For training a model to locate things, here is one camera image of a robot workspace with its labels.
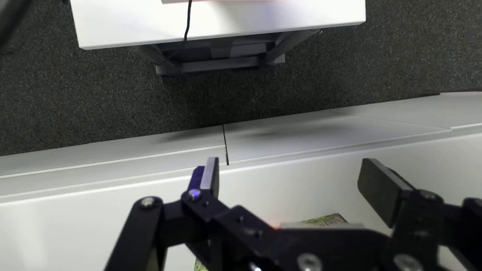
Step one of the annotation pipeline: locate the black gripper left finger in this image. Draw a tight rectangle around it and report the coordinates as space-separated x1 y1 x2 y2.
104 157 280 271

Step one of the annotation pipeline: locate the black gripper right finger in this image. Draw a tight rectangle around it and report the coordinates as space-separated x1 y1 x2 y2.
357 158 482 271

